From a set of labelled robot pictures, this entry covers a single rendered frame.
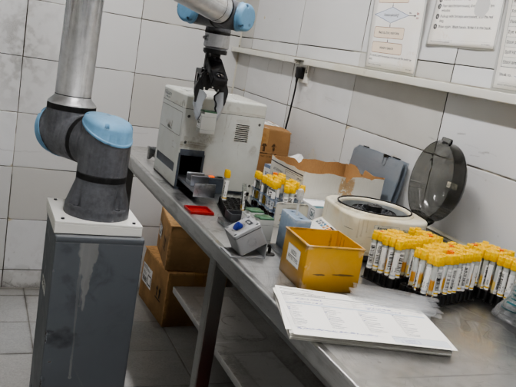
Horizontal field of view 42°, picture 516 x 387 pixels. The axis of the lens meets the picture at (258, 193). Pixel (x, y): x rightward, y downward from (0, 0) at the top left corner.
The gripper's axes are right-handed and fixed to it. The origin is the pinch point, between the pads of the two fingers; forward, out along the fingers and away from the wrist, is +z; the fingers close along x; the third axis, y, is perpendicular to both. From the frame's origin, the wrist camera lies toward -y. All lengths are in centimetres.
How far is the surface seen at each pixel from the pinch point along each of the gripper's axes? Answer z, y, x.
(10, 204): 70, 140, 47
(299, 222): 15, -56, -8
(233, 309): 85, 54, -42
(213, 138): 7.5, 9.3, -6.2
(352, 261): 18, -75, -12
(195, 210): 24.5, -17.1, 4.6
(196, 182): 19.5, -2.4, 0.8
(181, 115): 1.8, 11.4, 4.7
